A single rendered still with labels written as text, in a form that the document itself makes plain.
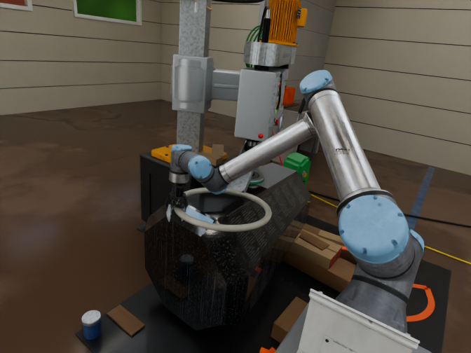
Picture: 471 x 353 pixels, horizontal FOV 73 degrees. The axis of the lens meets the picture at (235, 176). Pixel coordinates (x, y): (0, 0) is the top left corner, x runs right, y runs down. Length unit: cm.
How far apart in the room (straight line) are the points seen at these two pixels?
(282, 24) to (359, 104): 431
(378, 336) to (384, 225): 27
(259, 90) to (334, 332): 140
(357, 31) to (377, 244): 611
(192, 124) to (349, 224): 195
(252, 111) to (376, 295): 134
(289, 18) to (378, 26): 419
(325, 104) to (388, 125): 553
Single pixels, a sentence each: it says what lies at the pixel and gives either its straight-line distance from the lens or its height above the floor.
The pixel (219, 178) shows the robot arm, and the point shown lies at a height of 113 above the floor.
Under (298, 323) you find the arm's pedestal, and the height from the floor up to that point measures 85.
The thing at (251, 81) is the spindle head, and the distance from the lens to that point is 195.
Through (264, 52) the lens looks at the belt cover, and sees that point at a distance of 190.
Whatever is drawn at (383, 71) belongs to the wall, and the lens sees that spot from 659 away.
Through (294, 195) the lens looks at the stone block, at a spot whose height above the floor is 72.
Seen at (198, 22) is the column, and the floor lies 179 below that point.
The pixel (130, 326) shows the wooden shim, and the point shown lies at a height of 3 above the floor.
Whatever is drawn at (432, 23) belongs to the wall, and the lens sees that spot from 654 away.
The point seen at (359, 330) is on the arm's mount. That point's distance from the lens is 91.
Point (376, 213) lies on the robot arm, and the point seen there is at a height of 134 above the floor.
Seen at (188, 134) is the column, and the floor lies 96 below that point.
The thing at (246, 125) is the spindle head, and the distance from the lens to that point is 199.
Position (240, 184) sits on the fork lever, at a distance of 186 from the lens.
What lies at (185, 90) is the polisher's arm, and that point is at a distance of 247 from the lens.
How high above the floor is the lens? 167
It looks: 23 degrees down
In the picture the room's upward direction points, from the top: 6 degrees clockwise
